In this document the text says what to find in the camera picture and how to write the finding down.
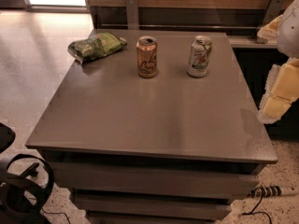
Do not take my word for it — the metal shelf bracket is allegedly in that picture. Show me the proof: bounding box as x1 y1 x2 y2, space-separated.
256 0 285 44
125 0 139 30

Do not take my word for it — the left metal shelf bracket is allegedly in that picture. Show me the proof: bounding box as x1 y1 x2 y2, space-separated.
125 0 139 30

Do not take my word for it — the green chip bag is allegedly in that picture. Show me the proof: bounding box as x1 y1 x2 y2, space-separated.
67 32 127 64

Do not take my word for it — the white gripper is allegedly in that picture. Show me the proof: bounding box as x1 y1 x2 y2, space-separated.
257 0 299 124

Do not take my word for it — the grey drawer cabinet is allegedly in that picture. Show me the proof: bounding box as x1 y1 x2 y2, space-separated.
27 30 277 224

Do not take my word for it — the black office chair base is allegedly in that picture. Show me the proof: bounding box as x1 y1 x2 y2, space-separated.
0 121 72 224

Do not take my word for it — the white green soda can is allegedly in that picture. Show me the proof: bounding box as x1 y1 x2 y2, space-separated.
187 35 212 77

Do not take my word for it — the orange soda can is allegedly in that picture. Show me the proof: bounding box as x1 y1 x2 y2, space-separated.
136 35 158 78

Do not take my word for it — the black power cable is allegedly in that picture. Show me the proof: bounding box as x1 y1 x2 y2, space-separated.
241 189 274 224

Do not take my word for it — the right metal shelf bracket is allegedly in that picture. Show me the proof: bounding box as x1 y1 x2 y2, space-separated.
256 0 285 44

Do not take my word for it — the white power strip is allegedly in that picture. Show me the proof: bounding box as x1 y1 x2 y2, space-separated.
249 185 299 198

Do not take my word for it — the wooden wall counter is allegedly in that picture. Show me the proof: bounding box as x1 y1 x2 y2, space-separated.
85 0 293 36

